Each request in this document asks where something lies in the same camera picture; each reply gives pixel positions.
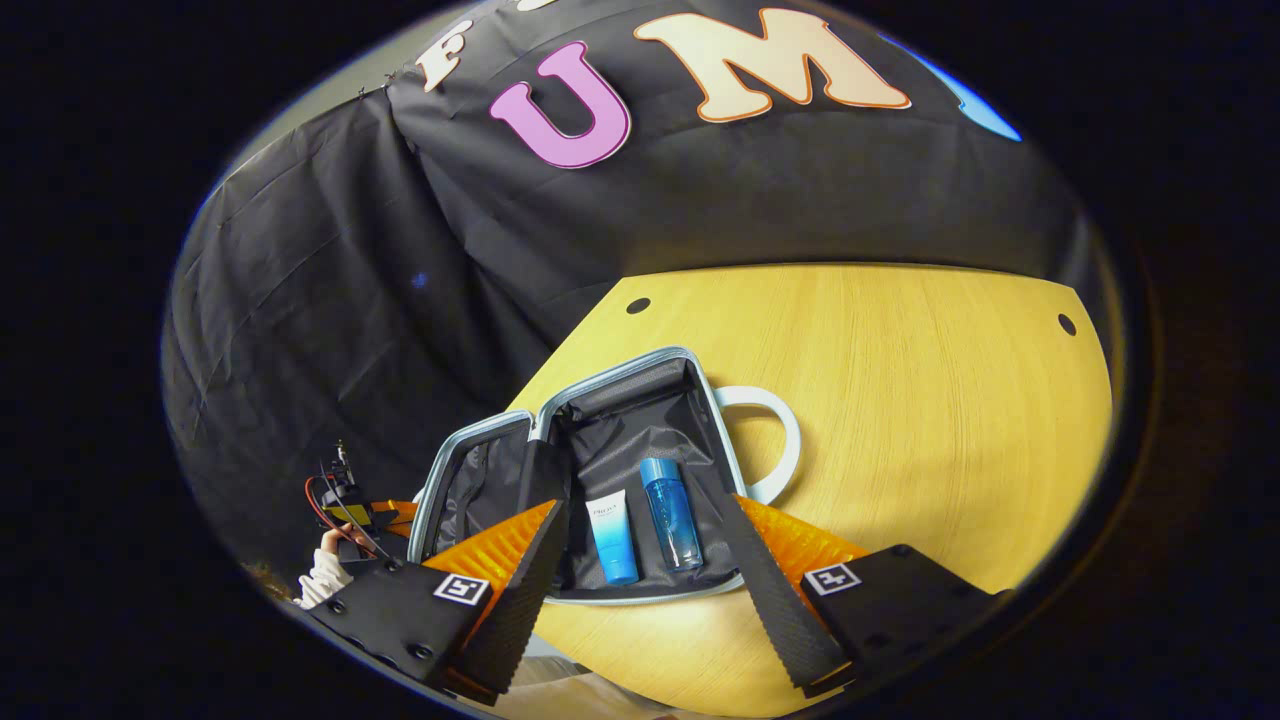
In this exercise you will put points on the blue cap clear bottle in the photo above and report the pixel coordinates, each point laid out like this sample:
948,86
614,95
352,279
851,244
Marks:
672,515

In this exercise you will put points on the blue and white tube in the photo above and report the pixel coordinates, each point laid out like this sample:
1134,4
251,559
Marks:
612,545

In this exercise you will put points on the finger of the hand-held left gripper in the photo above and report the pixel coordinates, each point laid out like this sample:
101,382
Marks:
398,518

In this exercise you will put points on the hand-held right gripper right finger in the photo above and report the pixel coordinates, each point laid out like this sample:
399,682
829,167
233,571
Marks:
765,590

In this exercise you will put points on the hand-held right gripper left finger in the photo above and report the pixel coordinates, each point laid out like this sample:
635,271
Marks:
525,580

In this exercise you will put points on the white suitcase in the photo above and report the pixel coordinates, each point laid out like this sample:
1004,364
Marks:
620,440

